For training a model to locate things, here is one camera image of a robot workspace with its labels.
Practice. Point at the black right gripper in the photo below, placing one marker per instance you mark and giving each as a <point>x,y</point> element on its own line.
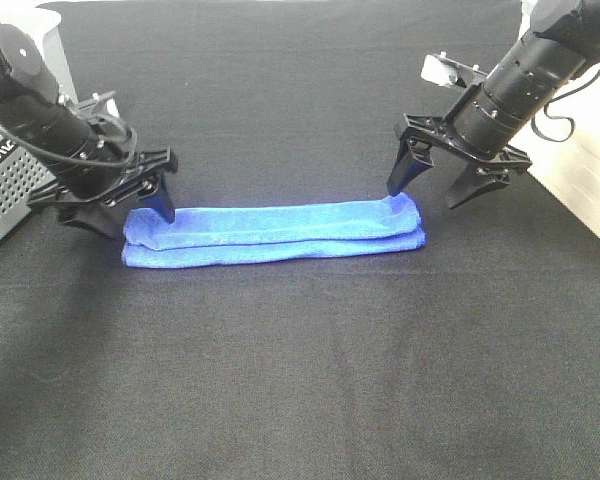
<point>418,135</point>

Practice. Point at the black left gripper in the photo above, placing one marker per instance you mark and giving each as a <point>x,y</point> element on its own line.
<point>84,195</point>

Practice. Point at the blue microfiber towel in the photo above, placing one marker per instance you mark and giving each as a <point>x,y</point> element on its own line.
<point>232,236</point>

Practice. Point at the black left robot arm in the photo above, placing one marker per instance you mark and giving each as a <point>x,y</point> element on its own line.
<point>91,153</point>

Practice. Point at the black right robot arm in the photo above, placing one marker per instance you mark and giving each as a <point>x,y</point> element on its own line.
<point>560,44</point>

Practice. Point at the grey perforated plastic basket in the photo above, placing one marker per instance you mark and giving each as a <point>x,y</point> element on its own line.
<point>20,173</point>

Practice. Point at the white plastic storage bin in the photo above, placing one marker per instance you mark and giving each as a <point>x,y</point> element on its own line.
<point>567,162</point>

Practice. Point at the black table cover cloth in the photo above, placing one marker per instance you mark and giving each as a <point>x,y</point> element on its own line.
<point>476,357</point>

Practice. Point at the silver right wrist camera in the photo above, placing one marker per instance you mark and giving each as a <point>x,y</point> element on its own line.
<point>442,71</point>

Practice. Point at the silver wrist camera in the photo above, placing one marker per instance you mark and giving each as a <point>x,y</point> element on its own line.
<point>107,105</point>
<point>442,71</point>

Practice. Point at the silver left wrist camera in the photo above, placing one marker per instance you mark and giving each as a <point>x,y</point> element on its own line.
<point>107,105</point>

